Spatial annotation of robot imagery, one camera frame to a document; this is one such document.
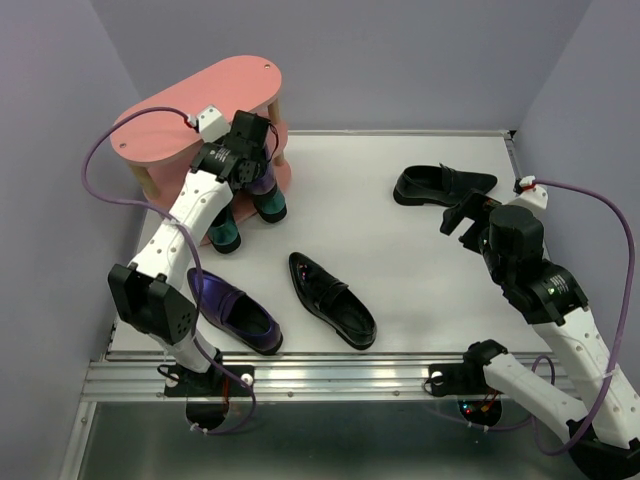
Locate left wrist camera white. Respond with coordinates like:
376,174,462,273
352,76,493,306
187,105,231,143

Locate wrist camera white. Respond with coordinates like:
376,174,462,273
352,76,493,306
187,105,231,143
512,175,548,216

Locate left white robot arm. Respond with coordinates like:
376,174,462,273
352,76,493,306
108,109,271,394

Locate glossy black loafer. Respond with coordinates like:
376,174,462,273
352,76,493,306
288,252,377,351

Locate purple loafer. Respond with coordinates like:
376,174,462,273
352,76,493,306
186,268,284,356
245,150,277,196

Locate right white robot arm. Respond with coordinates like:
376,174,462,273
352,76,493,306
428,188,639,457

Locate aluminium front rail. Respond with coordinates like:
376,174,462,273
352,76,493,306
82,352,576,401

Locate pink three-tier shoe shelf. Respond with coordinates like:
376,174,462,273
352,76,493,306
110,55,291,225

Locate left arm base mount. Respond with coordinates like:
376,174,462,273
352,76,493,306
157,364,250,398

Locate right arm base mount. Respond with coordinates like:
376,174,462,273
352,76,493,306
423,339,508,398

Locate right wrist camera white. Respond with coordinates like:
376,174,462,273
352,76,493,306
512,175,548,216

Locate green loafer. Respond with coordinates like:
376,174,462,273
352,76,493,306
252,185,287,224
207,206,241,254

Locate matte black loafer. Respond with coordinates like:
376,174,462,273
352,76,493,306
393,164,498,207

